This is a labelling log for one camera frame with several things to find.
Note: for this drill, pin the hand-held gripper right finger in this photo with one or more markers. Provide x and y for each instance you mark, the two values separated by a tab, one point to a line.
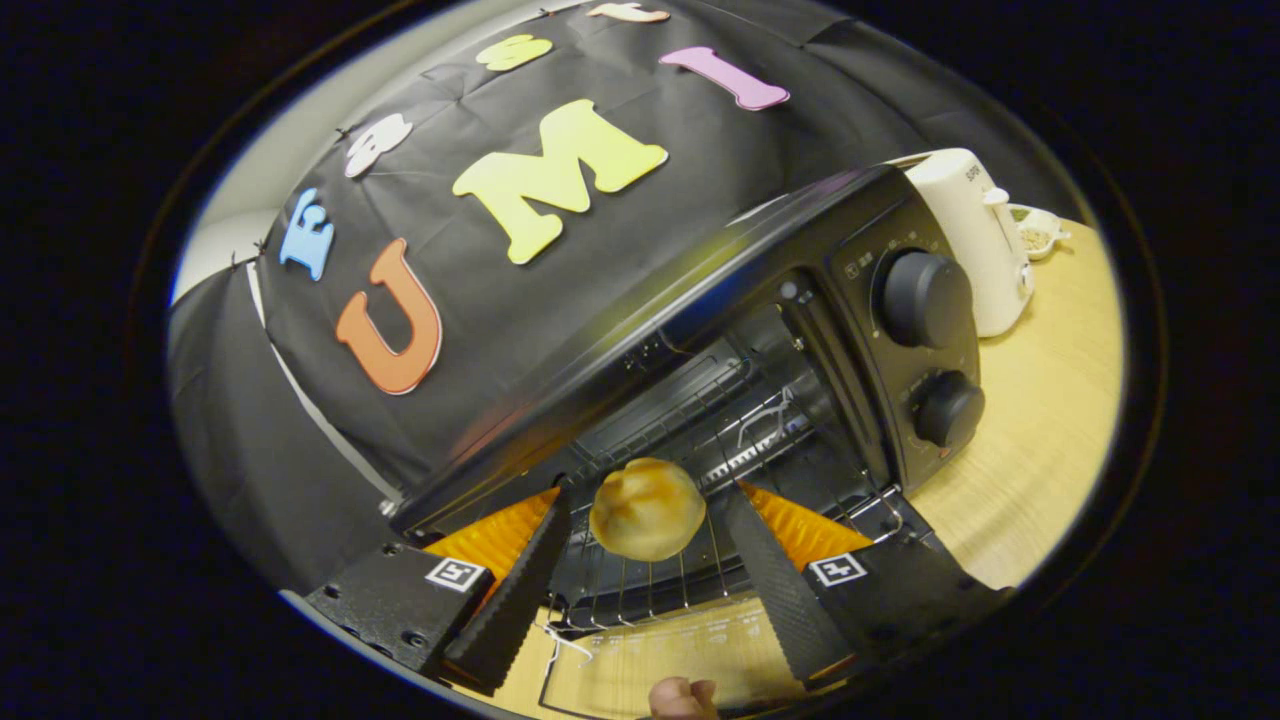
780	590

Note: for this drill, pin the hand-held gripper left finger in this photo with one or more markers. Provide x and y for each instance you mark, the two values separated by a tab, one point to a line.
515	590

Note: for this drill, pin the golden round bun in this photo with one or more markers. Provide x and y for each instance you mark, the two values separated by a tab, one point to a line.
648	510

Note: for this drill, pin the black toaster oven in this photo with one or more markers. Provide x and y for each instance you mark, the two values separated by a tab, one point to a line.
700	290

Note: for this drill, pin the white pop-up toaster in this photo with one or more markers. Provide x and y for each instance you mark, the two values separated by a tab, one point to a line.
965	210

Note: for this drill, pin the white divided snack dish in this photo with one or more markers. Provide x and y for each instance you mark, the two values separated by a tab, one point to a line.
1038	238

